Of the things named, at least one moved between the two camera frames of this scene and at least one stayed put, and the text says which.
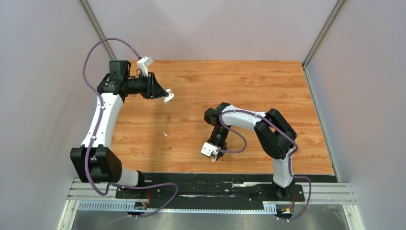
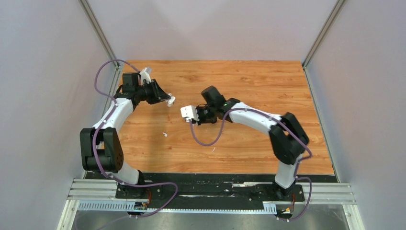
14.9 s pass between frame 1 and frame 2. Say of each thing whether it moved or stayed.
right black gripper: moved
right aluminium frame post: stayed
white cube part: moved
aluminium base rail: stayed
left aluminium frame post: stayed
